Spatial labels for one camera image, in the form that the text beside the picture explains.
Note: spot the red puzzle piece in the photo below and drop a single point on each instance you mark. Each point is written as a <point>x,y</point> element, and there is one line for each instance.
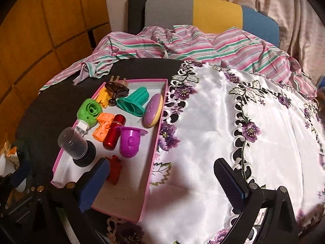
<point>115,170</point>

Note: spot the orange animal-shaped block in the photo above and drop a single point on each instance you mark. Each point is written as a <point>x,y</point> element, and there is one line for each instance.
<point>102,97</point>

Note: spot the white orange printed object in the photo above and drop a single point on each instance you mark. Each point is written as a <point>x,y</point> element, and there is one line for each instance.
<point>6,162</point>

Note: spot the teal ribbed plastic cup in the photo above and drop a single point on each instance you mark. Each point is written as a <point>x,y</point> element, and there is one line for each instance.
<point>134,101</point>

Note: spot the wooden panelled wardrobe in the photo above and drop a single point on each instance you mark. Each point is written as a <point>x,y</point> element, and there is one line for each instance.
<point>38,43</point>

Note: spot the red metal cylinder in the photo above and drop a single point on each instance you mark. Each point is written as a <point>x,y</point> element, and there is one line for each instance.
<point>113,134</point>

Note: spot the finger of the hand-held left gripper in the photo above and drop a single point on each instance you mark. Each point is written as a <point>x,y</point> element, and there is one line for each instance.
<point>17,180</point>

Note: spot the pink green striped cloth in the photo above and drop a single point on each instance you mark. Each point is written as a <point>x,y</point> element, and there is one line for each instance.
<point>228,45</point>

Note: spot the beige curtain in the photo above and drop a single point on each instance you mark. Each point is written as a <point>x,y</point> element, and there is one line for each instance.
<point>292,17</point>

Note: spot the orange cube block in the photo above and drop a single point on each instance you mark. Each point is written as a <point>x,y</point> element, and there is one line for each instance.
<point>101,129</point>

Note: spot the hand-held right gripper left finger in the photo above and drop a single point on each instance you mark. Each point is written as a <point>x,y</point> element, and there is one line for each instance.
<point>95,183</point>

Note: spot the white floral embroidered tablecloth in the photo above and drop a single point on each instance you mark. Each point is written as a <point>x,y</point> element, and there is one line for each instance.
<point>208,132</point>

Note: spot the purple yellow round disc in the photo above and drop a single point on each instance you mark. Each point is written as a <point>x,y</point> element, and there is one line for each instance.
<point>152,110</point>

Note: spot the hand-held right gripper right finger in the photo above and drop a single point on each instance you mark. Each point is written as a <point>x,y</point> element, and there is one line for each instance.
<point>229,185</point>

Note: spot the green white round toy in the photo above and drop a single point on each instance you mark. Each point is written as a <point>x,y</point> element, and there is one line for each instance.
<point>88,111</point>

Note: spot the blue round object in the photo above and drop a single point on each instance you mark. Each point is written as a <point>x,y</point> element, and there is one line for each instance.
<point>322,79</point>

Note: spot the black cup with clear lid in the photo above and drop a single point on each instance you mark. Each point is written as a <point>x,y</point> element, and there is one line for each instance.
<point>78,150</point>

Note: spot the brown hair claw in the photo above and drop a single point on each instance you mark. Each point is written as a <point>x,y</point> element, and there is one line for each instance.
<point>118,89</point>

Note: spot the magenta plastic cup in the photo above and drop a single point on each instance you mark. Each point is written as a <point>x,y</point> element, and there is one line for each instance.
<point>130,142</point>

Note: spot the pink shallow tray box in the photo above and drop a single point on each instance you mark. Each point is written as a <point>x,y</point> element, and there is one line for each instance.
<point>142,147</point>

